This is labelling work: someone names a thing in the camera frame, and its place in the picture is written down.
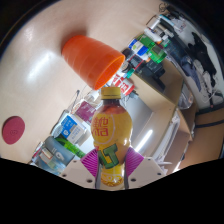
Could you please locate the red and white can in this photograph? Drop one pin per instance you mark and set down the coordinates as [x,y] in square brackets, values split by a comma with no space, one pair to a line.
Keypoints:
[124,85]

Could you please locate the green glass bottle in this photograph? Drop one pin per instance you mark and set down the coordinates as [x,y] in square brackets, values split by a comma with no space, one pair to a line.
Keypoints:
[76,150]

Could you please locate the magenta pouch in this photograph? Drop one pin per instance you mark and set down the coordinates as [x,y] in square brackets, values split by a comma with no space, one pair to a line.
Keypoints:
[86,111]

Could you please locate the grey shaker bottle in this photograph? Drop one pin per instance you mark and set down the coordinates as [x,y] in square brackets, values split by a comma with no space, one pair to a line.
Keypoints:
[58,152]

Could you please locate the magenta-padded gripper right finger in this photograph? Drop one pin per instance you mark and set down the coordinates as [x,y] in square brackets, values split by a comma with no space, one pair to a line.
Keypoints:
[148,171]

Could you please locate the orange plastic cup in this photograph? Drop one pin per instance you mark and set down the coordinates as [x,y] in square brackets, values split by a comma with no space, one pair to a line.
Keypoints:
[88,58]

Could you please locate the dark hanging clothes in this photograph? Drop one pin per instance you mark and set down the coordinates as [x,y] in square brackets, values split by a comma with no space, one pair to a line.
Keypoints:
[200,56]

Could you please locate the flat round red coaster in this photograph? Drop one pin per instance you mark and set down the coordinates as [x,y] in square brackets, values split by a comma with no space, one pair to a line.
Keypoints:
[13,130]

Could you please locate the white and blue carton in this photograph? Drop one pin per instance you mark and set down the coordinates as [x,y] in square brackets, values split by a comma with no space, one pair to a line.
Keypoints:
[71,128]

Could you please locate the yellow iced tea bottle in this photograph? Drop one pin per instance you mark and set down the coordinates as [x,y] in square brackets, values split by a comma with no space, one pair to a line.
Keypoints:
[111,133]

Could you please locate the under-shelf light strip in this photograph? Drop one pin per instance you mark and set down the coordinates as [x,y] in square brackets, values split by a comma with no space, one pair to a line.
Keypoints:
[144,140]

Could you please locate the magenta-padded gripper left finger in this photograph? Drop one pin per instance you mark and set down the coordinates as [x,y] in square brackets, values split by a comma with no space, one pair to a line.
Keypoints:
[76,171]

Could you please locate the green jar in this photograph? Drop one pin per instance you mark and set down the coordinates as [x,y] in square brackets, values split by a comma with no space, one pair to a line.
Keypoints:
[157,53]

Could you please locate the white bottle with blue label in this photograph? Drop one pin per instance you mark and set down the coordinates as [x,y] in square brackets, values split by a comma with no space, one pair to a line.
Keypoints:
[138,47]

